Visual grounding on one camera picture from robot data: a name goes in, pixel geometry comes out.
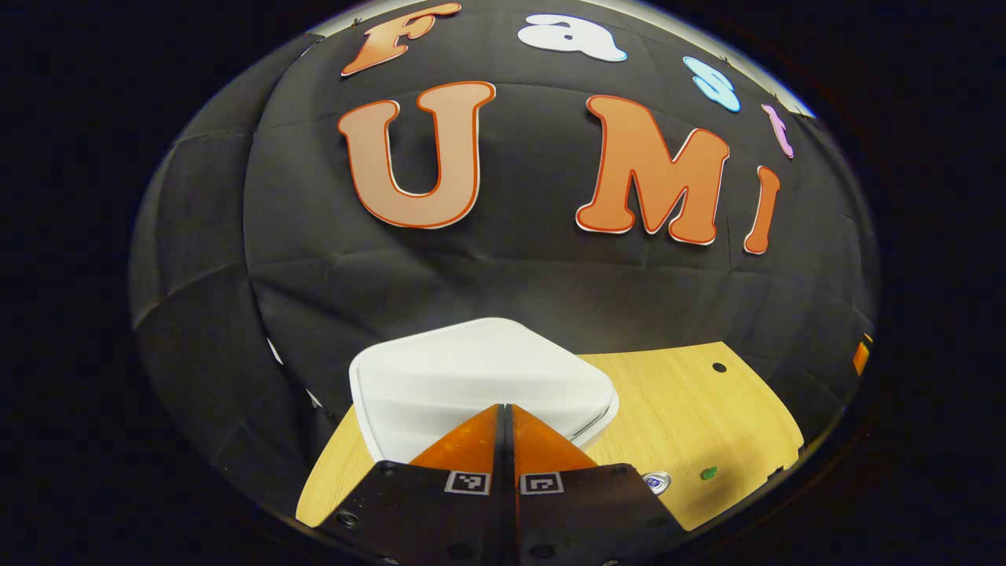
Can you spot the white desktop garbage bin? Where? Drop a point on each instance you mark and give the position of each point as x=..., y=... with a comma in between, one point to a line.
x=471, y=369

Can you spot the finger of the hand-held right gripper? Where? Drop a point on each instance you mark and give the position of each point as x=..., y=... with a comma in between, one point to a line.
x=861, y=358

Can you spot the blue pop can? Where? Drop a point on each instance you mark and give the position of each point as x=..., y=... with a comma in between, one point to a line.
x=656, y=481

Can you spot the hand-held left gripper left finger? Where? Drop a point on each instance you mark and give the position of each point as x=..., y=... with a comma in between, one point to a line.
x=440, y=519

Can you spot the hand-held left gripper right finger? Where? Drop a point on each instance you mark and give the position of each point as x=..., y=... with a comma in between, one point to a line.
x=581, y=519

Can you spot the black backdrop cloth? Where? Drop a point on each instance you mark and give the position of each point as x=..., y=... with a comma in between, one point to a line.
x=511, y=275

